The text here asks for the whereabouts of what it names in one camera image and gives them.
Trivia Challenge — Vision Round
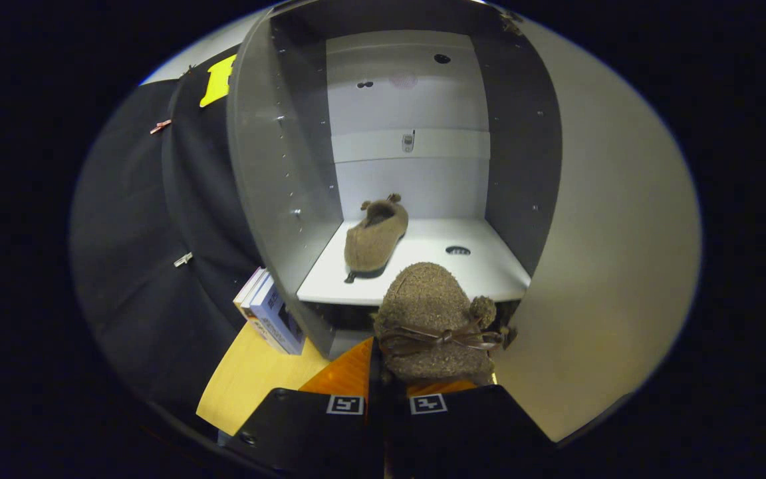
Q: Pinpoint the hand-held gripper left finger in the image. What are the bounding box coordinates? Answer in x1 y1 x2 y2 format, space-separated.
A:
223 336 384 479

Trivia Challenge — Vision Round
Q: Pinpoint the brown fuzzy shoe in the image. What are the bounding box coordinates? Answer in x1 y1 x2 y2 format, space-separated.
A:
343 194 410 283
373 261 510 387

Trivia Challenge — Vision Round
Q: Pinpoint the grey shoe cabinet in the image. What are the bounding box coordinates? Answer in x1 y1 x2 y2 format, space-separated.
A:
227 0 563 360

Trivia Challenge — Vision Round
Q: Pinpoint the black backdrop cloth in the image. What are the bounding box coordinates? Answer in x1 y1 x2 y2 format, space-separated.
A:
70 43 271 426

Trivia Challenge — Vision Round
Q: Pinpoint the blue book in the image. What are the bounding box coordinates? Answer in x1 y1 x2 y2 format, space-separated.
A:
250 276 305 357

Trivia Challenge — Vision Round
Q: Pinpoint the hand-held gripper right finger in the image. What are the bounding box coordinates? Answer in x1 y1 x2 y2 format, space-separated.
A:
386 376 557 479

